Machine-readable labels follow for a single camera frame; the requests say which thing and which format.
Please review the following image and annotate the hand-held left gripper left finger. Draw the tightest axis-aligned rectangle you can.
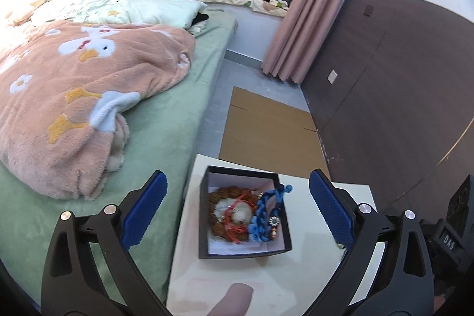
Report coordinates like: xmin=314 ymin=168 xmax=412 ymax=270
xmin=41 ymin=170 xmax=168 ymax=316

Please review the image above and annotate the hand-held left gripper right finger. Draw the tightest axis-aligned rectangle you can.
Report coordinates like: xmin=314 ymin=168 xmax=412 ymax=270
xmin=308 ymin=169 xmax=435 ymax=316

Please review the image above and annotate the black jewelry box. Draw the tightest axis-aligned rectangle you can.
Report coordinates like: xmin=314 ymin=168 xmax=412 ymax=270
xmin=199 ymin=165 xmax=293 ymax=259

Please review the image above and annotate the blue braided bracelet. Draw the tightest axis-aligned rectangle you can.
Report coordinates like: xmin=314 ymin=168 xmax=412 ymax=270
xmin=247 ymin=183 xmax=293 ymax=243

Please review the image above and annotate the brown bead bracelet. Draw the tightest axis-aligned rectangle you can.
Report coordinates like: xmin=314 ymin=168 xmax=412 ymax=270
xmin=207 ymin=186 xmax=260 ymax=244

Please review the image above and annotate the white furry charm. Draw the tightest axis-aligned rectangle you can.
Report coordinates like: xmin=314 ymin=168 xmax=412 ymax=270
xmin=215 ymin=198 xmax=254 ymax=226

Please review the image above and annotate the red string bracelet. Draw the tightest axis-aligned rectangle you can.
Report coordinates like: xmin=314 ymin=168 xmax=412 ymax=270
xmin=224 ymin=190 xmax=258 ymax=233

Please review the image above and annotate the person's left hand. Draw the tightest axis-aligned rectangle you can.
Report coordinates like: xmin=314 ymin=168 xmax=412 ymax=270
xmin=213 ymin=283 xmax=255 ymax=316

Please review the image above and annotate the flat cardboard sheet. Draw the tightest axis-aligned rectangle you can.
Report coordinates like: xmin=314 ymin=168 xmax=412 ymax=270
xmin=218 ymin=86 xmax=331 ymax=181

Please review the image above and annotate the pink duck print blanket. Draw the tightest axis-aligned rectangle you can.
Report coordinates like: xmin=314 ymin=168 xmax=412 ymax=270
xmin=0 ymin=22 xmax=197 ymax=200

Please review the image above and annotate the black garment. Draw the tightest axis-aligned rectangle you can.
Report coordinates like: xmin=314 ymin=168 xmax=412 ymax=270
xmin=190 ymin=12 xmax=210 ymax=33

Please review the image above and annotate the pink curtain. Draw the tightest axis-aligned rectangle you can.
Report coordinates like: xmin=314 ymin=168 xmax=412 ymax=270
xmin=261 ymin=0 xmax=363 ymax=83

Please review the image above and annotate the light green quilt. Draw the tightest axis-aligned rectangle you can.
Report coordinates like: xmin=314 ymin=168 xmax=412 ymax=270
xmin=30 ymin=0 xmax=208 ymax=35

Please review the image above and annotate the cream pillow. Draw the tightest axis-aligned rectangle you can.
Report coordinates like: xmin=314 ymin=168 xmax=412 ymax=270
xmin=0 ymin=0 xmax=60 ymax=24

